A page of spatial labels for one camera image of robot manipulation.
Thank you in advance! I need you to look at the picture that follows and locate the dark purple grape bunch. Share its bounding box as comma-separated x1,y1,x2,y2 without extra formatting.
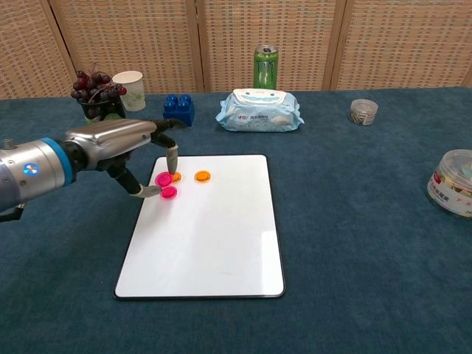
70,63,128,118

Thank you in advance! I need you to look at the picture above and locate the small clear paper clip jar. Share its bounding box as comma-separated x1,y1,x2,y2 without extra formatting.
349,98,379,126

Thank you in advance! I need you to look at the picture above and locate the large clear binder clip jar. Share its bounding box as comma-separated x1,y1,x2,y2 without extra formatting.
426,149,472,219

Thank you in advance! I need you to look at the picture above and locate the woven bamboo folding screen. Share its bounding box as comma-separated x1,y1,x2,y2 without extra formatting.
0,0,472,100

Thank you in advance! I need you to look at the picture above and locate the teal table cloth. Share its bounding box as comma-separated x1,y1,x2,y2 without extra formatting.
0,86,472,354

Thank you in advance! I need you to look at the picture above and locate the white paper cup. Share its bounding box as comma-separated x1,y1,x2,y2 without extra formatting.
111,70,147,113

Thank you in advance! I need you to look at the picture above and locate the blue building block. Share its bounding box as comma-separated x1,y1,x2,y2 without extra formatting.
162,94,195,128

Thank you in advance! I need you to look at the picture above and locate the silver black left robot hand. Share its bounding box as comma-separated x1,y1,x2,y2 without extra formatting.
62,118,187,198

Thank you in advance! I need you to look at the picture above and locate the green drink can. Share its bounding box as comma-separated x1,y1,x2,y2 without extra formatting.
253,44,278,91

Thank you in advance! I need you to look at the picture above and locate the white magnetic whiteboard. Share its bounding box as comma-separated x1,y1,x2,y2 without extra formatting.
113,154,287,300

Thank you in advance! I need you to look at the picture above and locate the black mesh pen holder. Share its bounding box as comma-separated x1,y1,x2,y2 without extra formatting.
79,96,127,125

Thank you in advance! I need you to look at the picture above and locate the light blue wet wipes pack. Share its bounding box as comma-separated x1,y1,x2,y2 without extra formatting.
215,88,305,133

